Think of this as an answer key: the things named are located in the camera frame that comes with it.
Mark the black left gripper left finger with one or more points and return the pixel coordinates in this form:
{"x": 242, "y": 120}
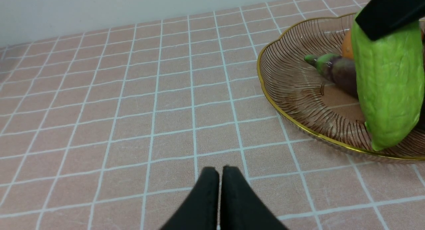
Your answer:
{"x": 199, "y": 209}

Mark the green leafy vegetable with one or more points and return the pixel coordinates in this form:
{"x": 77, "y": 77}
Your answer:
{"x": 390, "y": 82}

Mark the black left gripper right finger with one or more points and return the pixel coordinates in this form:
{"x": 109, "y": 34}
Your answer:
{"x": 241, "y": 208}

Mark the gold-rimmed glass plate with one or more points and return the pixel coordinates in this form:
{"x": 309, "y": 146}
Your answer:
{"x": 299, "y": 95}

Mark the purple eggplant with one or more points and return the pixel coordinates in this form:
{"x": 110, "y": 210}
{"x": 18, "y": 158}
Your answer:
{"x": 336, "y": 69}

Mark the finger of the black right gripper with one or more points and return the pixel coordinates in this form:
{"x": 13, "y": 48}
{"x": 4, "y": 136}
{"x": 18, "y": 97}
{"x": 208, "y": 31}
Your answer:
{"x": 380, "y": 18}

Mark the orange vegetable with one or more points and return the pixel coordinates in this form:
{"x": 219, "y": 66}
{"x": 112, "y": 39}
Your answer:
{"x": 346, "y": 47}

